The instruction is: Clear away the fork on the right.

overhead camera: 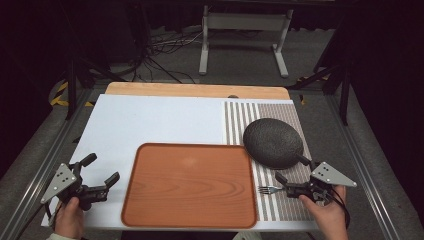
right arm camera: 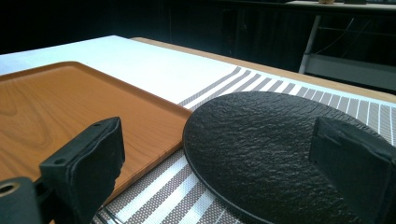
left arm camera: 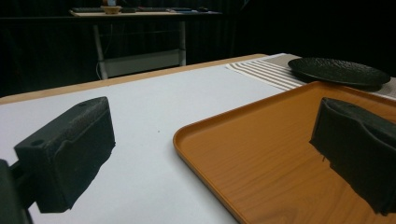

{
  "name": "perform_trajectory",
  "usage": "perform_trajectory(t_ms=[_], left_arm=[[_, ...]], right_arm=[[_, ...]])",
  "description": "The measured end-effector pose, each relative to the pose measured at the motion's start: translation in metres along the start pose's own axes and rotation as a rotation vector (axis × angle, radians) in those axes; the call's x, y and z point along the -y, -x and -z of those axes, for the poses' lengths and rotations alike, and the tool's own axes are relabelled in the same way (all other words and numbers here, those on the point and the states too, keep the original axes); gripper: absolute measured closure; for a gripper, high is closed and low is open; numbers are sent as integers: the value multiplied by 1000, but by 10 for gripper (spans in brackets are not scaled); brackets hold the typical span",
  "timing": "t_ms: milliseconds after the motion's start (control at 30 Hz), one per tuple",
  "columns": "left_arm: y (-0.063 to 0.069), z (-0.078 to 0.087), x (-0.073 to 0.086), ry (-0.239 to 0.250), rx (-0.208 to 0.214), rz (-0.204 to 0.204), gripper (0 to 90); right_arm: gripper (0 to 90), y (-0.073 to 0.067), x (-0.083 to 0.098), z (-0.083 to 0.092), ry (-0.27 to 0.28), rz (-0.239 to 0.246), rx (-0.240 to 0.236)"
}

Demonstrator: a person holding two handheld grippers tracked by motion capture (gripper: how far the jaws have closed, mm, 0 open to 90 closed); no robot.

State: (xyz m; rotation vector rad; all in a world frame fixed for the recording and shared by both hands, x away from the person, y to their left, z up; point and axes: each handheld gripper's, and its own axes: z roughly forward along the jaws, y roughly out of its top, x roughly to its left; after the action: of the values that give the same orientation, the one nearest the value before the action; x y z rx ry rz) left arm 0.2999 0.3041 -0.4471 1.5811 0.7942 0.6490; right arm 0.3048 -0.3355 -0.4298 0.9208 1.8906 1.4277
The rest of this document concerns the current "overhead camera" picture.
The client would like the person's light sleeve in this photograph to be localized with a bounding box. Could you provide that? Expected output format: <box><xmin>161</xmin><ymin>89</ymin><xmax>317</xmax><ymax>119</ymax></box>
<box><xmin>45</xmin><ymin>232</ymin><xmax>81</xmax><ymax>240</ymax></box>

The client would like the striped placemat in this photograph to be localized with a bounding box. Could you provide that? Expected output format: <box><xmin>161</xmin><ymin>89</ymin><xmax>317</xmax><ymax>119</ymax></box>
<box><xmin>222</xmin><ymin>100</ymin><xmax>316</xmax><ymax>223</ymax></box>

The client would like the aluminium rail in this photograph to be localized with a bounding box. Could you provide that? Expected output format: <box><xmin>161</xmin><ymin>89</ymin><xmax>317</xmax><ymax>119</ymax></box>
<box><xmin>323</xmin><ymin>93</ymin><xmax>403</xmax><ymax>240</ymax></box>
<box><xmin>0</xmin><ymin>87</ymin><xmax>98</xmax><ymax>240</ymax></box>

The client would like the black tripod stand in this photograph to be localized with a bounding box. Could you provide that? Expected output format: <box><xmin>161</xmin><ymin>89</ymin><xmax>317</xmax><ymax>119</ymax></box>
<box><xmin>63</xmin><ymin>53</ymin><xmax>128</xmax><ymax>122</ymax></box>
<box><xmin>286</xmin><ymin>19</ymin><xmax>355</xmax><ymax>127</ymax></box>

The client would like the person's right hand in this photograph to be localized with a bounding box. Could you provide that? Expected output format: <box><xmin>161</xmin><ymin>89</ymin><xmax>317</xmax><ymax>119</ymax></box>
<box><xmin>298</xmin><ymin>185</ymin><xmax>350</xmax><ymax>240</ymax></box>

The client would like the person's left hand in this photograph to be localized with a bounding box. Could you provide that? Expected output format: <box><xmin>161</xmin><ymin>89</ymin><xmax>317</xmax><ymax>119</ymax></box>
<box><xmin>53</xmin><ymin>196</ymin><xmax>86</xmax><ymax>240</ymax></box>

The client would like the brown wood-grain tray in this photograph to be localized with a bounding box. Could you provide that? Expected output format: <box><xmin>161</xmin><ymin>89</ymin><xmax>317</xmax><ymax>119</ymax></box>
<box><xmin>120</xmin><ymin>142</ymin><xmax>259</xmax><ymax>230</ymax></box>

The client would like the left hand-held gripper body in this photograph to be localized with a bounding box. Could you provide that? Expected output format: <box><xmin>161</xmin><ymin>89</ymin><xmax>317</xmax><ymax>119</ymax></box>
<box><xmin>40</xmin><ymin>162</ymin><xmax>109</xmax><ymax>212</ymax></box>

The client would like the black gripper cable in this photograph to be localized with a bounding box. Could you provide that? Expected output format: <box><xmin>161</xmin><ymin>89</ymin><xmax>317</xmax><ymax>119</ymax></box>
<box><xmin>14</xmin><ymin>201</ymin><xmax>64</xmax><ymax>240</ymax></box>
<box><xmin>324</xmin><ymin>187</ymin><xmax>352</xmax><ymax>232</ymax></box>

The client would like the white metal stand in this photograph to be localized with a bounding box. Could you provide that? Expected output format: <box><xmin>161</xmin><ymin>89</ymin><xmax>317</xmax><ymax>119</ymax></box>
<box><xmin>198</xmin><ymin>4</ymin><xmax>295</xmax><ymax>80</ymax></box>

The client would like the dark grey speckled oval plate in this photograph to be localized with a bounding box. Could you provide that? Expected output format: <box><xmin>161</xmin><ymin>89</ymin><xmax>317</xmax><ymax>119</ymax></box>
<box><xmin>242</xmin><ymin>117</ymin><xmax>305</xmax><ymax>171</ymax></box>

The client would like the white table mat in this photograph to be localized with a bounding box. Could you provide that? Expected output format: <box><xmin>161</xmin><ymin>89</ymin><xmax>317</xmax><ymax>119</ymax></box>
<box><xmin>41</xmin><ymin>93</ymin><xmax>320</xmax><ymax>232</ymax></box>

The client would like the bundle of floor cables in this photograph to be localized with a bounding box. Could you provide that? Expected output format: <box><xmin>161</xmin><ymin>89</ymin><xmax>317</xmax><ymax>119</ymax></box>
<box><xmin>133</xmin><ymin>24</ymin><xmax>205</xmax><ymax>85</ymax></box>

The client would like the silver fork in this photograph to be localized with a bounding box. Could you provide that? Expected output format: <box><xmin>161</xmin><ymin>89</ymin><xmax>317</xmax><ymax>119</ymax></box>
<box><xmin>258</xmin><ymin>185</ymin><xmax>288</xmax><ymax>196</ymax></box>

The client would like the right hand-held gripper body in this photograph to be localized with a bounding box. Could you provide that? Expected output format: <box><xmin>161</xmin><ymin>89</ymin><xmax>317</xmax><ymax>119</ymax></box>
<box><xmin>285</xmin><ymin>161</ymin><xmax>358</xmax><ymax>204</ymax></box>

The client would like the yellow black hazard tape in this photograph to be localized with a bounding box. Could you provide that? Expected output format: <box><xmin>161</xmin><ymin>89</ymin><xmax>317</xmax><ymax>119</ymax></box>
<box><xmin>49</xmin><ymin>81</ymin><xmax>96</xmax><ymax>108</ymax></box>

